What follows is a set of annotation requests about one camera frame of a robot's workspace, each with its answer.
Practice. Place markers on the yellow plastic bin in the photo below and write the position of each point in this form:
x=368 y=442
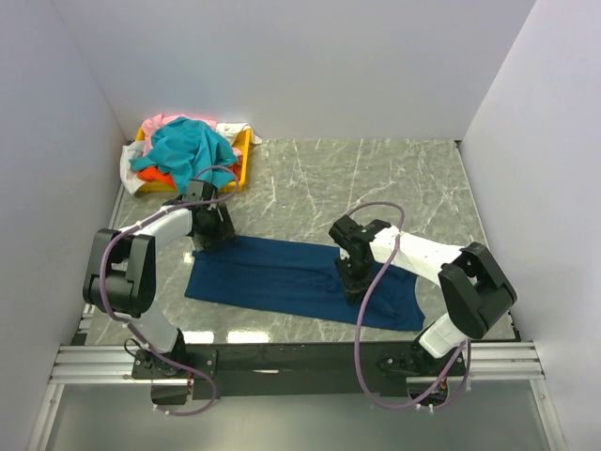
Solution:
x=241 y=143

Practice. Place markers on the white t-shirt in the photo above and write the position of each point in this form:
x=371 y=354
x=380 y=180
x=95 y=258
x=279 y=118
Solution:
x=134 y=150

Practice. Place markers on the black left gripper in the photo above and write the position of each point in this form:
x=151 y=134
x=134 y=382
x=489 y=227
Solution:
x=223 y=230

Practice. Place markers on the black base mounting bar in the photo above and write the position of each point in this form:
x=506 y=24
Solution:
x=389 y=369

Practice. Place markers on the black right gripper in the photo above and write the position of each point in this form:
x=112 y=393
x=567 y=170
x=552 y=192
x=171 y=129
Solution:
x=352 y=287

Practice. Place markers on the teal t-shirt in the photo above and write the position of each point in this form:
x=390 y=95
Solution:
x=187 y=149

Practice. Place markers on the aluminium frame rail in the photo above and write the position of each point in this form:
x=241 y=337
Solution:
x=93 y=403

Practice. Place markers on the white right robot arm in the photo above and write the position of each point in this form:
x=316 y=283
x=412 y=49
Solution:
x=475 y=290

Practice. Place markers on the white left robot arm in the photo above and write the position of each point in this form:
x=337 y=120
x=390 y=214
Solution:
x=121 y=279

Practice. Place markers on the dark blue t-shirt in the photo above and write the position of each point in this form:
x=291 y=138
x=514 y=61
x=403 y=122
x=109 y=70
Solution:
x=299 y=278

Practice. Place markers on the orange t-shirt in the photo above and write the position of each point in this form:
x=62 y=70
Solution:
x=155 y=180

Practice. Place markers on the pink t-shirt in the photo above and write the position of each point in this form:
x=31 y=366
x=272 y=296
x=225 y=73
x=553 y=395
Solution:
x=152 y=124

